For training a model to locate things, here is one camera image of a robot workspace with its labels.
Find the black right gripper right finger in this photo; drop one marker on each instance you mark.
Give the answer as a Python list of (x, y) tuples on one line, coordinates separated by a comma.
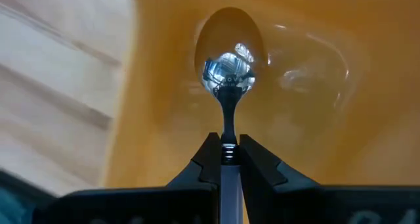
[(295, 204)]

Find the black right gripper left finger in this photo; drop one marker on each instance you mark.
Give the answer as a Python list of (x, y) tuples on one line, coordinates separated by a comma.
[(183, 204)]

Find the yellow plastic bin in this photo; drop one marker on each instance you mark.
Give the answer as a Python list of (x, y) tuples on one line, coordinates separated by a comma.
[(361, 135)]

